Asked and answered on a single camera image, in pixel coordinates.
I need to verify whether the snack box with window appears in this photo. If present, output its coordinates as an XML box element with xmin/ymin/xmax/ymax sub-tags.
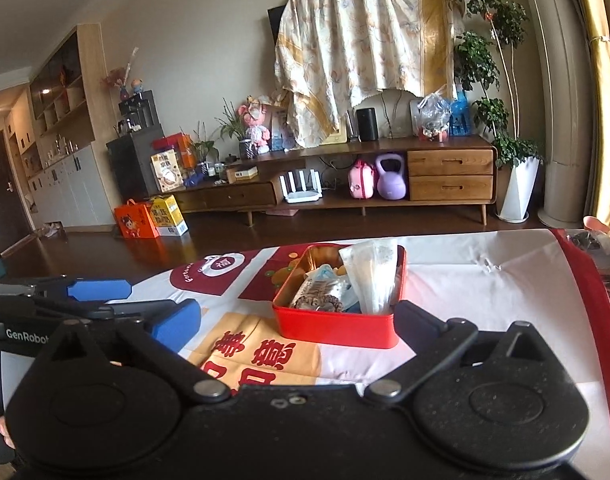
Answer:
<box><xmin>151</xmin><ymin>149</ymin><xmax>182</xmax><ymax>193</ymax></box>

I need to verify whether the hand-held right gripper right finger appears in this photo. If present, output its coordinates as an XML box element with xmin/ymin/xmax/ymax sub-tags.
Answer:
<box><xmin>363</xmin><ymin>299</ymin><xmax>556</xmax><ymax>404</ymax></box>

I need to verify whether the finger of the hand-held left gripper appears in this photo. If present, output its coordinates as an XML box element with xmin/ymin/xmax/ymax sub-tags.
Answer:
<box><xmin>8</xmin><ymin>274</ymin><xmax>135</xmax><ymax>304</ymax></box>
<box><xmin>72</xmin><ymin>299</ymin><xmax>179</xmax><ymax>332</ymax></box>

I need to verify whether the white cupboard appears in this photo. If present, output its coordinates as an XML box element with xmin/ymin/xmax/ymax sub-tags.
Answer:
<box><xmin>22</xmin><ymin>142</ymin><xmax>114</xmax><ymax>229</ymax></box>

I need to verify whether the tall green tree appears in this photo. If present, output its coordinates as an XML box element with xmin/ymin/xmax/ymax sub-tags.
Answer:
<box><xmin>455</xmin><ymin>0</ymin><xmax>546</xmax><ymax>169</ymax></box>

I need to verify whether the wooden tv cabinet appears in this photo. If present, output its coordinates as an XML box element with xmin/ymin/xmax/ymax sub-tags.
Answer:
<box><xmin>172</xmin><ymin>135</ymin><xmax>498</xmax><ymax>227</ymax></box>

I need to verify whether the floral cloth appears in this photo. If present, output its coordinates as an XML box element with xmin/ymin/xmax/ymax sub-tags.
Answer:
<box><xmin>274</xmin><ymin>0</ymin><xmax>466</xmax><ymax>147</ymax></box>

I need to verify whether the small cream box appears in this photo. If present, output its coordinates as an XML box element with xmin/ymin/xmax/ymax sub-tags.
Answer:
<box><xmin>226</xmin><ymin>166</ymin><xmax>260</xmax><ymax>184</ymax></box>

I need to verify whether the pink doll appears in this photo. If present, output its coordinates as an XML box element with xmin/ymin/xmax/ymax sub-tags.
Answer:
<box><xmin>237</xmin><ymin>95</ymin><xmax>272</xmax><ymax>155</ymax></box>

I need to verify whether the orange gift bag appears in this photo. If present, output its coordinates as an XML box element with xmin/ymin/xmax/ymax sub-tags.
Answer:
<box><xmin>152</xmin><ymin>132</ymin><xmax>196</xmax><ymax>169</ymax></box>

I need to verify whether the tea bag packet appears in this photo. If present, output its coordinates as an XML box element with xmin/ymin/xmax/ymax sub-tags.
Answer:
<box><xmin>299</xmin><ymin>277</ymin><xmax>356</xmax><ymax>309</ymax></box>

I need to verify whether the wooden wall shelf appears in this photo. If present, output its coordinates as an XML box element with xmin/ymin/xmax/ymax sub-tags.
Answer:
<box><xmin>29</xmin><ymin>25</ymin><xmax>104</xmax><ymax>142</ymax></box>

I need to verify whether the potted orchid plant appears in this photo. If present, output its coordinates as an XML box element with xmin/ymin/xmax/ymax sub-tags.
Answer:
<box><xmin>217</xmin><ymin>100</ymin><xmax>259</xmax><ymax>160</ymax></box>

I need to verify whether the clear plastic packet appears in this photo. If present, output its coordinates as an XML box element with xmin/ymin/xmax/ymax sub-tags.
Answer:
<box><xmin>339</xmin><ymin>239</ymin><xmax>401</xmax><ymax>315</ymax></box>

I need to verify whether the beige air conditioner column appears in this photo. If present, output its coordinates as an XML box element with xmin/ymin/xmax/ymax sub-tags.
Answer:
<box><xmin>515</xmin><ymin>0</ymin><xmax>610</xmax><ymax>232</ymax></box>

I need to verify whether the small potted plant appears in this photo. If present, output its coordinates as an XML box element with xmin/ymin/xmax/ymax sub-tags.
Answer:
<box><xmin>187</xmin><ymin>122</ymin><xmax>221</xmax><ymax>176</ymax></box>

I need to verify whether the clear plastic bag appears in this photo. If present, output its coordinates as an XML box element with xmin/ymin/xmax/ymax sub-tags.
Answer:
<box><xmin>416</xmin><ymin>92</ymin><xmax>454</xmax><ymax>142</ymax></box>

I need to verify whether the person's left hand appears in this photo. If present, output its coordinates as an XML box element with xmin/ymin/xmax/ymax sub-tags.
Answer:
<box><xmin>0</xmin><ymin>414</ymin><xmax>17</xmax><ymax>452</ymax></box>

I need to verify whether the blue picture box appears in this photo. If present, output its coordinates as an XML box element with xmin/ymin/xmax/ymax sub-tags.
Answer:
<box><xmin>270</xmin><ymin>105</ymin><xmax>299</xmax><ymax>152</ymax></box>

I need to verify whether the black television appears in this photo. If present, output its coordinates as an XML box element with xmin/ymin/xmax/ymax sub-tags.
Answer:
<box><xmin>267</xmin><ymin>5</ymin><xmax>286</xmax><ymax>46</ymax></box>

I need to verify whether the yellow carton box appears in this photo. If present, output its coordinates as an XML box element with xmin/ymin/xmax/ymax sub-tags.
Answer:
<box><xmin>149</xmin><ymin>194</ymin><xmax>190</xmax><ymax>237</ymax></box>

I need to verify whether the black speaker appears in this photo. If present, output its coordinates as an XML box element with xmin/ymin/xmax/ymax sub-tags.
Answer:
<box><xmin>357</xmin><ymin>107</ymin><xmax>380</xmax><ymax>142</ymax></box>

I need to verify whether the red tin box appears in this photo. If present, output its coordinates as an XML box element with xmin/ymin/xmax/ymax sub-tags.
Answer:
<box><xmin>271</xmin><ymin>242</ymin><xmax>407</xmax><ymax>350</ymax></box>

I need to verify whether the blue bag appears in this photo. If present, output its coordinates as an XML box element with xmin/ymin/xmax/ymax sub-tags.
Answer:
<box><xmin>450</xmin><ymin>97</ymin><xmax>474</xmax><ymax>137</ymax></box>

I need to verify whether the orange cartoon gift box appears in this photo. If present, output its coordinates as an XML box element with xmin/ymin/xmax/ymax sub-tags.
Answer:
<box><xmin>114</xmin><ymin>199</ymin><xmax>160</xmax><ymax>240</ymax></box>

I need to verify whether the dark wooden door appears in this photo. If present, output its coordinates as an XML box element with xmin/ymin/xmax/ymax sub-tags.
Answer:
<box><xmin>0</xmin><ymin>132</ymin><xmax>34</xmax><ymax>257</ymax></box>

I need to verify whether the purple kettlebell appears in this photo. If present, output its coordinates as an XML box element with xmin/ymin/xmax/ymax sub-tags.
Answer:
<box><xmin>375</xmin><ymin>154</ymin><xmax>407</xmax><ymax>200</ymax></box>

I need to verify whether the black cabinet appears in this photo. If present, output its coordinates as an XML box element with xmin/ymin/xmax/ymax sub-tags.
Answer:
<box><xmin>106</xmin><ymin>130</ymin><xmax>169</xmax><ymax>201</ymax></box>

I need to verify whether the yellow curtain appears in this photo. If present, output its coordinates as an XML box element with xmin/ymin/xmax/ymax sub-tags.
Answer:
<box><xmin>572</xmin><ymin>0</ymin><xmax>610</xmax><ymax>242</ymax></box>

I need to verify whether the dried flower vase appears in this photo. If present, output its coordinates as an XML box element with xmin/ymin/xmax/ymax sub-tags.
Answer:
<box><xmin>101</xmin><ymin>47</ymin><xmax>139</xmax><ymax>101</ymax></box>

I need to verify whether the white planter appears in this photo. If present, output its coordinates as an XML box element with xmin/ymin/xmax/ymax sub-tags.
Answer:
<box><xmin>496</xmin><ymin>156</ymin><xmax>542</xmax><ymax>222</ymax></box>

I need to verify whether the black coffee machine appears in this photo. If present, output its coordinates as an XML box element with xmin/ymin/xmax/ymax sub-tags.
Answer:
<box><xmin>118</xmin><ymin>91</ymin><xmax>161</xmax><ymax>136</ymax></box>

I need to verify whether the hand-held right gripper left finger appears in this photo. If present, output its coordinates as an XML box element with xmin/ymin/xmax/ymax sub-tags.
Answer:
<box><xmin>48</xmin><ymin>297</ymin><xmax>236</xmax><ymax>404</ymax></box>

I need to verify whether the white router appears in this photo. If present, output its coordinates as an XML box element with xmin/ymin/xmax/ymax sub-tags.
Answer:
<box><xmin>279</xmin><ymin>170</ymin><xmax>322</xmax><ymax>205</ymax></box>

